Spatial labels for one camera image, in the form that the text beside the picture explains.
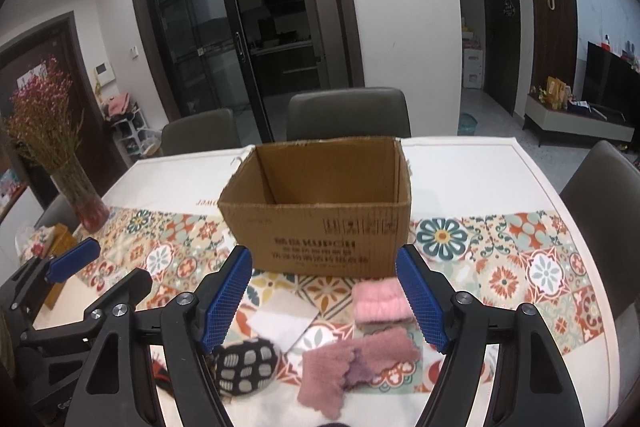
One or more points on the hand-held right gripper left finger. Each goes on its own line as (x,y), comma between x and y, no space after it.
(225,302)

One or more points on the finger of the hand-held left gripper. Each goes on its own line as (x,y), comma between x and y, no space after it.
(132,284)
(75,259)

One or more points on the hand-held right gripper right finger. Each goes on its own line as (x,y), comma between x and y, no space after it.
(422,302)

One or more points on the pink fluffy cloth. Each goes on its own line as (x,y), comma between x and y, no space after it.
(375,302)

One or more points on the white paper napkin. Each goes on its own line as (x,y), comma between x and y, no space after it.
(285,322)

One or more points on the black white patterned knit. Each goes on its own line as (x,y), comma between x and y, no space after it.
(245,367)

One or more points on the purple cloth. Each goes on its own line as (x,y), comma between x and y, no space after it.
(357,372)

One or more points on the brown cardboard box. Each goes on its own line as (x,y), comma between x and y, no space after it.
(310,232)

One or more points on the mauve towel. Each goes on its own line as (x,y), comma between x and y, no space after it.
(325,372)

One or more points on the yellow box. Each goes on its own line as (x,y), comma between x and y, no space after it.
(62,237)

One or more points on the grey dining chair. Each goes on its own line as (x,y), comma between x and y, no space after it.
(605,217)
(350,114)
(55,212)
(200,134)

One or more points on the glass vase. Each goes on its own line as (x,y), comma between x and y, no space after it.
(85,197)

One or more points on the floral patterned tablecloth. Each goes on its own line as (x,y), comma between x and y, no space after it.
(500,257)

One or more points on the white shoe rack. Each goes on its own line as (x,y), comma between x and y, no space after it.
(135,134)

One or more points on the pink dried flower bouquet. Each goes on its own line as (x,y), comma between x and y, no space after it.
(42,117)

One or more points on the pink clothing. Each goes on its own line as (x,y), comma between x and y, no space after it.
(117,105)

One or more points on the teal basket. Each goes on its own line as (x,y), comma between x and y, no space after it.
(468,125)

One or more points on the white intercom panel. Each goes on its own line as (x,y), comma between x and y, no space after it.
(104,73)

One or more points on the glass vase dried pink flowers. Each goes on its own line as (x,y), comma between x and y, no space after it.
(30,52)

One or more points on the low television cabinet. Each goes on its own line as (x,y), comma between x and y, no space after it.
(565,127)

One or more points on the white drawer cabinet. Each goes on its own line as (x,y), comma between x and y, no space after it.
(473,69)

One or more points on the yellow bags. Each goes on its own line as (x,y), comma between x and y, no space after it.
(554,93)

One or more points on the dark sliding glass door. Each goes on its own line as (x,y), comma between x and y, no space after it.
(190,32)

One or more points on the dark wooden door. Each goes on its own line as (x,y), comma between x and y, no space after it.
(500,57)

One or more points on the black television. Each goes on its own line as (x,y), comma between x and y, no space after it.
(612,82)

